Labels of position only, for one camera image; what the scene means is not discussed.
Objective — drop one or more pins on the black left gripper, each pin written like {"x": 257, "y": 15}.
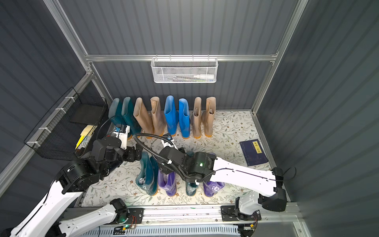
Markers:
{"x": 130, "y": 153}

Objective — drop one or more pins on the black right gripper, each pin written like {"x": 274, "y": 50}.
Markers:
{"x": 165, "y": 168}

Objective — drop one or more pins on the purple boot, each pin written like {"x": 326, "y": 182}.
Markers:
{"x": 210, "y": 187}
{"x": 167, "y": 182}

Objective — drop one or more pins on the dark teal boot back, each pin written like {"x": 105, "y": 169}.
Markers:
{"x": 127, "y": 112}
{"x": 116, "y": 114}

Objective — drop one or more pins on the beige boot back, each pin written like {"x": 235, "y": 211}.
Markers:
{"x": 196, "y": 118}
{"x": 208, "y": 116}
{"x": 142, "y": 116}
{"x": 158, "y": 117}

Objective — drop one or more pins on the blue boot back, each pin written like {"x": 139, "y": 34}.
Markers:
{"x": 171, "y": 115}
{"x": 184, "y": 118}

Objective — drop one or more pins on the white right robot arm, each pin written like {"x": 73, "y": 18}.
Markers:
{"x": 267, "y": 186}

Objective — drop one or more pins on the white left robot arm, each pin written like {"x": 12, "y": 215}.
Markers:
{"x": 70, "y": 183}

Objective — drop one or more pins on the yellow sticky notes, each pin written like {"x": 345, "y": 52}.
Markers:
{"x": 86, "y": 136}

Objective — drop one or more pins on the dark blue book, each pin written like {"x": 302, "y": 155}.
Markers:
{"x": 253, "y": 152}

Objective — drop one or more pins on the white tube in basket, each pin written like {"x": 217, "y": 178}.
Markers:
{"x": 204, "y": 77}

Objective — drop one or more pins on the black wire wall basket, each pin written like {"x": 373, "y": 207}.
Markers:
{"x": 58, "y": 137}

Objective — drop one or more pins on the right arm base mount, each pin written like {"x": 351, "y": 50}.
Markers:
{"x": 231, "y": 213}

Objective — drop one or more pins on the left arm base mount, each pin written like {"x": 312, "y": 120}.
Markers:
{"x": 134, "y": 216}

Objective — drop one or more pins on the white wire mesh basket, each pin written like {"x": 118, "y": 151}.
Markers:
{"x": 180, "y": 70}

